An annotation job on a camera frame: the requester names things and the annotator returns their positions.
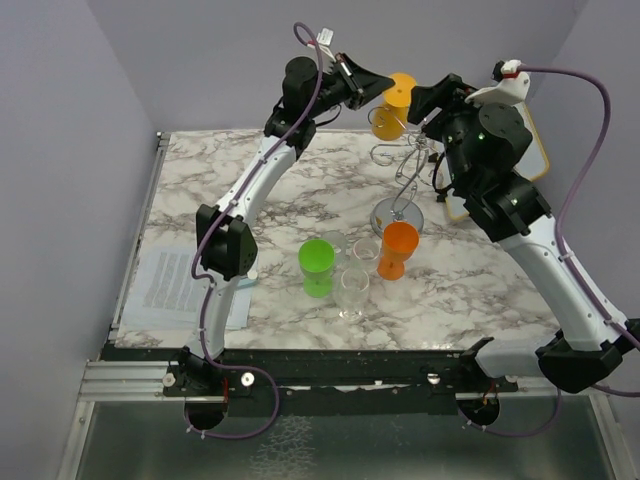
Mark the clear wine glass left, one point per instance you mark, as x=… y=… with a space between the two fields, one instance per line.
x=339 y=243

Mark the whiteboard with yellow frame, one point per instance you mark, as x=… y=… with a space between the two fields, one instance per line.
x=533 y=166

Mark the printed paper sheets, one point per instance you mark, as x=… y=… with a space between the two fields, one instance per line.
x=164 y=296

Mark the chrome wine glass rack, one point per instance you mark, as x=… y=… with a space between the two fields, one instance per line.
x=411 y=150

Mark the aluminium frame rails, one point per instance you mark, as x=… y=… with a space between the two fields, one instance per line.
x=118 y=375

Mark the clear wine glass front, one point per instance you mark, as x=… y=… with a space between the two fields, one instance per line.
x=352 y=293

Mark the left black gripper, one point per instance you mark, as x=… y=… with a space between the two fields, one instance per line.
x=359 y=82

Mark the clear wine glass right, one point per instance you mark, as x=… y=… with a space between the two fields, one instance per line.
x=366 y=254

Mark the orange plastic wine glass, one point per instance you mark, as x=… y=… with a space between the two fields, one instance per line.
x=399 y=242

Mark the clear wine glass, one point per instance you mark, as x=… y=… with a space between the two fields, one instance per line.
x=352 y=293
x=366 y=254
x=339 y=243

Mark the green plastic wine glass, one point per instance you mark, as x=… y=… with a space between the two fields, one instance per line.
x=316 y=260

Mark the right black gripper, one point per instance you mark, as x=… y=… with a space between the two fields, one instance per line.
x=425 y=98

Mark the small blue white stapler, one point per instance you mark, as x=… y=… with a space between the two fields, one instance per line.
x=248 y=280

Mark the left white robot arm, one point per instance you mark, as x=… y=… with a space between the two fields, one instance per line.
x=226 y=247

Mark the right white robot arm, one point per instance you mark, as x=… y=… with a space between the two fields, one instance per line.
x=484 y=137

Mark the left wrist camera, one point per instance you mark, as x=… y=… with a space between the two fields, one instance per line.
x=323 y=41

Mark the yellow plastic wine glass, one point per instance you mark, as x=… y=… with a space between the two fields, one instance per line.
x=392 y=107

